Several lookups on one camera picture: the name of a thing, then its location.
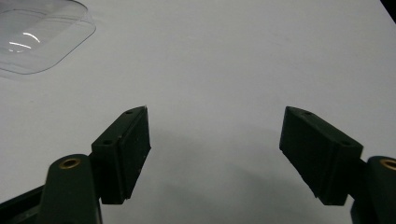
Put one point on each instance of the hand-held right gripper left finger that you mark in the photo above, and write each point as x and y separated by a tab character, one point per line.
120	158

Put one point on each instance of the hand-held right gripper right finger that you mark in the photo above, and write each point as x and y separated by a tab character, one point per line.
320	155

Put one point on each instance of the clear plastic container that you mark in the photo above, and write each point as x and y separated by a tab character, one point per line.
37	34

